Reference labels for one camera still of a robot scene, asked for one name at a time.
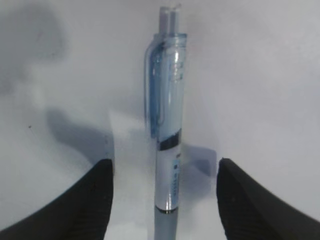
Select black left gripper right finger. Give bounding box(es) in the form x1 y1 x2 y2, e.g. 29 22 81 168
216 158 320 240

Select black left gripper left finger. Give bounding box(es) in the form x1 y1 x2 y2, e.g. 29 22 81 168
0 159 114 240

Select blue grip pen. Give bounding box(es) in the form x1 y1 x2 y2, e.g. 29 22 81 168
144 4 187 240

